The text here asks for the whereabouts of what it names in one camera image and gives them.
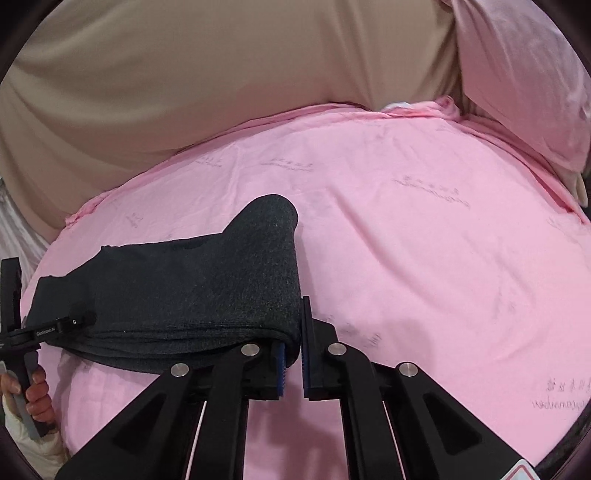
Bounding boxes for silver satin curtain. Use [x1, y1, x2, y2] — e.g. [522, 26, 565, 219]
[0, 181, 49, 285]

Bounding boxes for dark grey pants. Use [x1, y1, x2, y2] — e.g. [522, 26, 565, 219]
[26, 195, 301, 373]

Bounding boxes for person's left hand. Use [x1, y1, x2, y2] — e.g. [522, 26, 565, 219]
[1, 366, 55, 425]

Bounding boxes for pink pillow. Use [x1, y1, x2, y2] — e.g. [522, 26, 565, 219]
[438, 0, 591, 209]

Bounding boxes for pink bed sheet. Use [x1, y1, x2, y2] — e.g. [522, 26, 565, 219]
[36, 99, 590, 479]

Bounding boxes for beige curtain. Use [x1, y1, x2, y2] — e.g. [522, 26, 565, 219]
[1, 1, 463, 240]

